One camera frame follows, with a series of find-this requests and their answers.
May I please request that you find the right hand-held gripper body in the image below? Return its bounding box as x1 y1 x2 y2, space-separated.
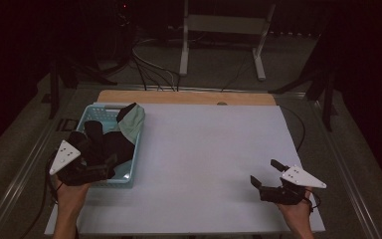
259 164 328 206

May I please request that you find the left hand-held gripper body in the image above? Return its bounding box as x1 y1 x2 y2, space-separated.
49 139 111 187

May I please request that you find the dark cloth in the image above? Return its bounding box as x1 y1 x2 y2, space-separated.
67 119 136 180

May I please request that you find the light blue plastic basket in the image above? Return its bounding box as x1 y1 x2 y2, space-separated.
76 102 144 189

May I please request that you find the person's right hand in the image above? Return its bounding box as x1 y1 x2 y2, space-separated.
276 186 314 230

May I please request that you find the person's left hand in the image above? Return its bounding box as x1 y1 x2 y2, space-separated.
53 174 92 217

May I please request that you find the dark floor socket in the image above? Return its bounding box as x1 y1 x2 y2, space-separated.
57 118 80 132

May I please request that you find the light green cloth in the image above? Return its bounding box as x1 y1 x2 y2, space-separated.
115 102 146 146

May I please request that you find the black stand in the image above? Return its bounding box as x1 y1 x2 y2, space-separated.
268 31 339 132
47 58 118 120

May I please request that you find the black tripod with device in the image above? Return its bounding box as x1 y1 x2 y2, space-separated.
94 0 137 76

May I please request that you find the white metal stand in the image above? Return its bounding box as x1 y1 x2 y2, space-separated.
178 0 277 82

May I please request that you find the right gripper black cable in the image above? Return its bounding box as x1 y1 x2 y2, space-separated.
304 189 322 214

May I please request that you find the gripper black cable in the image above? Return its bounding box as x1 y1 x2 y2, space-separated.
304 189 322 214
19 153 63 239

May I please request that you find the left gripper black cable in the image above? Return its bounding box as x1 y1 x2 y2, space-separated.
19 153 63 239

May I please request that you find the thin black cable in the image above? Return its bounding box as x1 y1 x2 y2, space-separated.
279 105 306 153

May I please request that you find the metal floor rail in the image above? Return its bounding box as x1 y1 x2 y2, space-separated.
0 87 83 239
312 99 382 239

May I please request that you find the bundle of floor cables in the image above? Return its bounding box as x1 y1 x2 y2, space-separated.
130 37 182 93

